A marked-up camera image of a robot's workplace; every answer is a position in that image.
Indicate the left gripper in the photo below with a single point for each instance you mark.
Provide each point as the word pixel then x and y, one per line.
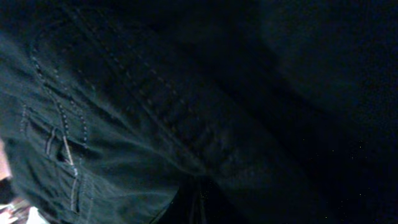
pixel 14 209

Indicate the black shorts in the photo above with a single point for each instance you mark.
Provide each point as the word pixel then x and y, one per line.
pixel 201 111

